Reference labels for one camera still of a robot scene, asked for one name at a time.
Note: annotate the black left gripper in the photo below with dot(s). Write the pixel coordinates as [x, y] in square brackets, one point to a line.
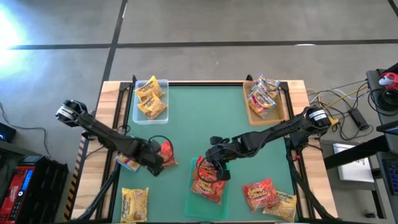
[148, 153]

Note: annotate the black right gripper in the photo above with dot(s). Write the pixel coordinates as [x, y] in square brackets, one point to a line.
[222, 152]

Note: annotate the yellow Maruchan noodle pack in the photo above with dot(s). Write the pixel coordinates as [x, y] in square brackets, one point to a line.
[284, 208]
[152, 107]
[149, 88]
[133, 205]

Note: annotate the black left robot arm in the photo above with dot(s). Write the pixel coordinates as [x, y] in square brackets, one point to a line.
[105, 135]

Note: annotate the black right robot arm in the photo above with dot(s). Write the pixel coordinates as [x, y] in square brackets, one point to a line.
[273, 133]

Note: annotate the green plastic bin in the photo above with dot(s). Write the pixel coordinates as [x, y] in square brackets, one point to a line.
[202, 211]

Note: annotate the clear plastic bin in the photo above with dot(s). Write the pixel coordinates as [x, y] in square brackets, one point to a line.
[149, 122]

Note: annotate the green table mat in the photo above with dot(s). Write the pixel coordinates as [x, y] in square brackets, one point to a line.
[192, 124]

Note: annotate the tan wooden bin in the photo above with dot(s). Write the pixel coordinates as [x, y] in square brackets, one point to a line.
[276, 112]

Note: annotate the yellow-black hazard strip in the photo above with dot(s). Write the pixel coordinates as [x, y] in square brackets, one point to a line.
[74, 183]

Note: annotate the black crate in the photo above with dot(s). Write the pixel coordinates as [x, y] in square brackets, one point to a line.
[49, 193]

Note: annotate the white board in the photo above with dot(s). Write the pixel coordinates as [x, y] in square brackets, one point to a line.
[354, 171]

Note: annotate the black cart leg bar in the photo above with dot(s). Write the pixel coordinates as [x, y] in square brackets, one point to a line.
[357, 152]

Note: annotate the black power strip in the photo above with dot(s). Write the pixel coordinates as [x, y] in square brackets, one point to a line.
[359, 119]

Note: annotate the red equipment case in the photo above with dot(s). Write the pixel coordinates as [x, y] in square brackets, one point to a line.
[12, 196]

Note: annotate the small black floor object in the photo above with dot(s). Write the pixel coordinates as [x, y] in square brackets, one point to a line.
[371, 215]

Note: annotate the small black device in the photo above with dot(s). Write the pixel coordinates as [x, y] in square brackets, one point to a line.
[7, 133]

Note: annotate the dark keypad panel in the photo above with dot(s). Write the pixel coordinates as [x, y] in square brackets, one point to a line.
[391, 174]

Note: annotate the black laptop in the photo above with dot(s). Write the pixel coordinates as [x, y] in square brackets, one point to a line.
[387, 129]

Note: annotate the grey cart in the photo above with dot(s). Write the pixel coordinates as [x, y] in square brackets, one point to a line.
[373, 81]

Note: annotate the red and white object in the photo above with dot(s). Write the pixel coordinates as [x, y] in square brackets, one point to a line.
[392, 81]

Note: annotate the black aluminium frame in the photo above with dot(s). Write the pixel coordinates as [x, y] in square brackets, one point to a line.
[202, 83]

